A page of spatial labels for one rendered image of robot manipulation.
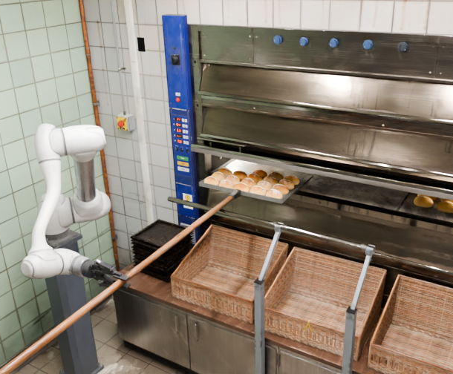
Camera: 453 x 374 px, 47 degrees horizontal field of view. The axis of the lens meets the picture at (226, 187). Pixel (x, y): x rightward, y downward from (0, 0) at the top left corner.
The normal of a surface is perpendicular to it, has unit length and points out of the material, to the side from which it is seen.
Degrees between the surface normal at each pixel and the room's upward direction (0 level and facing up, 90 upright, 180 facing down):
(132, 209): 90
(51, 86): 90
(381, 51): 90
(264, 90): 70
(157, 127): 90
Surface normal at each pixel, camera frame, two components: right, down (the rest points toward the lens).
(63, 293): 0.16, 0.40
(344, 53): -0.53, 0.36
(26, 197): 0.85, 0.18
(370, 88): -0.51, 0.03
